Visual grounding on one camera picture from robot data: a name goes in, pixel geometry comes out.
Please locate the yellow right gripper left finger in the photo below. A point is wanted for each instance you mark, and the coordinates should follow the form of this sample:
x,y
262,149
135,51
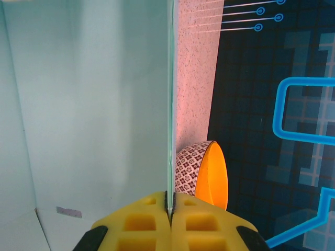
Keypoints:
x,y
136,235

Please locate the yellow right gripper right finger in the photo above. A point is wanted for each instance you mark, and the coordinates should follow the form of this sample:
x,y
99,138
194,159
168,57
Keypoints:
x,y
204,235

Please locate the orange bowl with patterned outside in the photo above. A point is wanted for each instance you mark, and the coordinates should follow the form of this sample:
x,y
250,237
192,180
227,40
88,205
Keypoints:
x,y
209,177

